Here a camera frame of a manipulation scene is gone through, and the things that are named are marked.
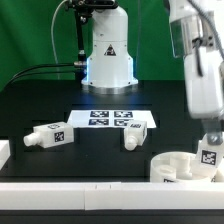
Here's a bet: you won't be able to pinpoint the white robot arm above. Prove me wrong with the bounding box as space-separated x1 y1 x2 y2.
82 0 224 146

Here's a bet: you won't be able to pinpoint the black cables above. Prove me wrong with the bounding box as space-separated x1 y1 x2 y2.
6 60 88 88

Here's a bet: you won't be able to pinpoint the white round stool seat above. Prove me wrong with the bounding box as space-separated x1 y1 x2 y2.
150 152 224 183

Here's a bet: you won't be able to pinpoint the white left fence bar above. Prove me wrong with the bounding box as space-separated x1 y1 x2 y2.
0 140 10 170

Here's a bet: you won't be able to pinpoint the white marker sheet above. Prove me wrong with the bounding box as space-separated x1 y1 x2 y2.
67 110 156 128

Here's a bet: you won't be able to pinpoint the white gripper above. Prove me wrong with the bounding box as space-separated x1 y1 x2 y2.
184 47 224 145

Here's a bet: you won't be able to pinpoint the white front fence bar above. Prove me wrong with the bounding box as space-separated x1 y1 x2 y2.
0 183 224 210

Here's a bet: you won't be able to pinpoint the white fence bar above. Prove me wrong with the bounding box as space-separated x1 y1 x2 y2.
0 183 224 210
0 140 10 170

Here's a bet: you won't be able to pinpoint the grey thin cable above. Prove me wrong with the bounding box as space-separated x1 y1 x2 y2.
50 0 70 80

